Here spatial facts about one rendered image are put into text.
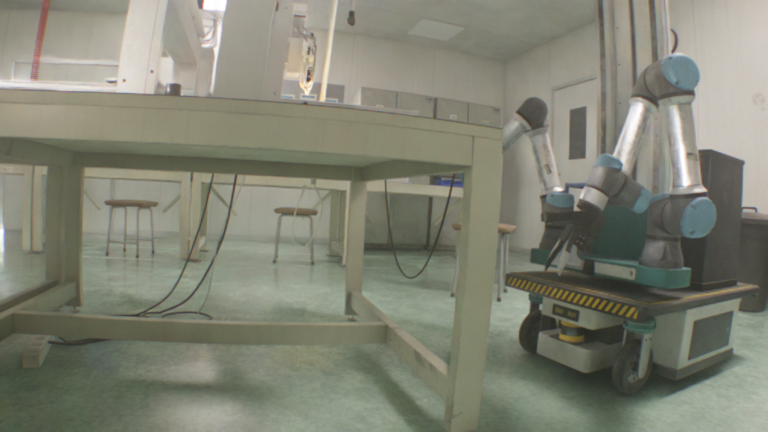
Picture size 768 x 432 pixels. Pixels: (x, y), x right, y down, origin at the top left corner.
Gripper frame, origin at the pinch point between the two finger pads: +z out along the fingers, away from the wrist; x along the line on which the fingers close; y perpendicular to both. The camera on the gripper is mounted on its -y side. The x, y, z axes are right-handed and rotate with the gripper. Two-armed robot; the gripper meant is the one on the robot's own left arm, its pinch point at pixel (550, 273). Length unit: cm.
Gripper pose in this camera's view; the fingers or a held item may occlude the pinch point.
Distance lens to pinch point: 122.9
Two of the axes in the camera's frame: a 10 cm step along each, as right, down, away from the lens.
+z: -4.7, 8.8, 0.2
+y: 8.8, 4.7, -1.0
